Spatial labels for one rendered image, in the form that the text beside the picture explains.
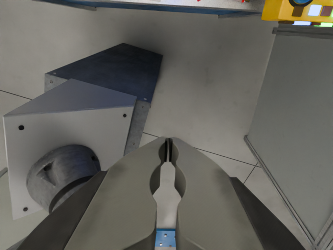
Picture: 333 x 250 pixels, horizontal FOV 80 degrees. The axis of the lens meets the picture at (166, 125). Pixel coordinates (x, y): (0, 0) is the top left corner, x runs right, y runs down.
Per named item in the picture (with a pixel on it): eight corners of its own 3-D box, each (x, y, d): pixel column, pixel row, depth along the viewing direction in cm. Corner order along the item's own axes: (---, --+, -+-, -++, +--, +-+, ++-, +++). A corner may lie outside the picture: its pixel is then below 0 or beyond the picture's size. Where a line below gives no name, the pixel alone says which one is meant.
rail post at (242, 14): (224, 12, 134) (282, -1, 64) (223, 19, 136) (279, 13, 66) (218, 11, 134) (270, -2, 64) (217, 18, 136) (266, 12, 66)
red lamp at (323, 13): (332, 6, 40) (334, 6, 39) (328, 16, 41) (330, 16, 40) (322, 5, 40) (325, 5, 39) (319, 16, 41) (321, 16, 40)
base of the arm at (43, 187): (90, 186, 55) (108, 214, 49) (24, 207, 44) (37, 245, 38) (101, 140, 49) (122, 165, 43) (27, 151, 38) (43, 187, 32)
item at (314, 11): (319, 5, 40) (322, 5, 39) (316, 15, 41) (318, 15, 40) (310, 5, 40) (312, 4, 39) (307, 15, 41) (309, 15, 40)
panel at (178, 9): (222, 13, 124) (268, 4, 65) (222, 15, 124) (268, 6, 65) (89, 5, 123) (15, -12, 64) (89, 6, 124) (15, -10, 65)
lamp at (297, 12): (303, 6, 40) (304, 6, 40) (299, 17, 41) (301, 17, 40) (294, 6, 40) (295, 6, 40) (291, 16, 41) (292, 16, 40)
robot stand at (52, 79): (152, 93, 160) (130, 179, 71) (115, 82, 157) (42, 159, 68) (163, 54, 147) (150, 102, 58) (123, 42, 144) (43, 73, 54)
